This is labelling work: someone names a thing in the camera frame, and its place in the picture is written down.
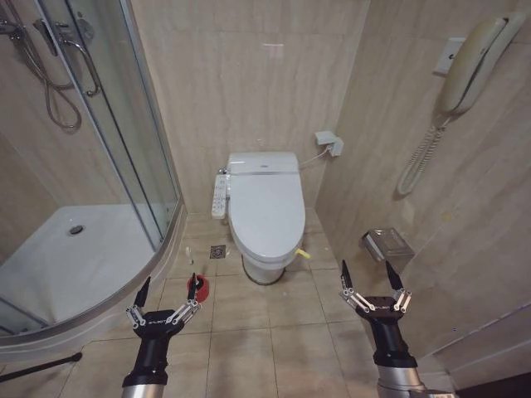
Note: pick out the small yellow plastic piece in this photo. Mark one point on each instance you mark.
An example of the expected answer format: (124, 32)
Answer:
(301, 253)

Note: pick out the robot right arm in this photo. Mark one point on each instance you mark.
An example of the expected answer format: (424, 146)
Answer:
(408, 383)

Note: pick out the curved glass shower enclosure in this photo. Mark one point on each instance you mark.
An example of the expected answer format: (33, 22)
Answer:
(103, 124)

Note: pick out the white toilet body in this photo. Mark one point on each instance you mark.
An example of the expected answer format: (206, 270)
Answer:
(262, 161)

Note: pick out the white shower tray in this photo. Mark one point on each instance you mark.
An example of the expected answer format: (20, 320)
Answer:
(62, 257)

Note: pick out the cream wall phone handset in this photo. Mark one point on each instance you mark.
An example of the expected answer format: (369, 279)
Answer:
(469, 66)

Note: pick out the white toilet lid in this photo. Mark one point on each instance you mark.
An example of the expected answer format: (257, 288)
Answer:
(267, 213)

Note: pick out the white bidet control panel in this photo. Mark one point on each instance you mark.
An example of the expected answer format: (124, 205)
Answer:
(220, 195)

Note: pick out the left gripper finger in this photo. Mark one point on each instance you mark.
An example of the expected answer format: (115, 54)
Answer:
(191, 290)
(142, 294)

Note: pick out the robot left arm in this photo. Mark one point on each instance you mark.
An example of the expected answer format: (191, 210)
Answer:
(143, 393)

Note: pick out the red toilet brush holder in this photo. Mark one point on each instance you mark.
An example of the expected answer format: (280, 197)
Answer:
(202, 295)

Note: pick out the metal toilet paper holder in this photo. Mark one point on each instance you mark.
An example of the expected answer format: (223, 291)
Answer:
(386, 244)

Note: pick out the square metal floor drain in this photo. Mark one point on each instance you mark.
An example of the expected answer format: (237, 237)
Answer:
(217, 251)

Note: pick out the thin black rod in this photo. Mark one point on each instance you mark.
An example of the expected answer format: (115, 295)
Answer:
(41, 365)

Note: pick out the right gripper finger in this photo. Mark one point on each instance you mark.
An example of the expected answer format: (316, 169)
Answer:
(394, 278)
(346, 278)

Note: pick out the grey wall socket box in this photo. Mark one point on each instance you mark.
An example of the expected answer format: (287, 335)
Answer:
(329, 142)

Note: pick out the chrome shower mixer tap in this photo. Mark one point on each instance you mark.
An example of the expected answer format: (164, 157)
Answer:
(58, 35)

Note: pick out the round chrome shower drain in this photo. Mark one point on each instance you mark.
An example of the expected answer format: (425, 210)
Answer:
(76, 230)

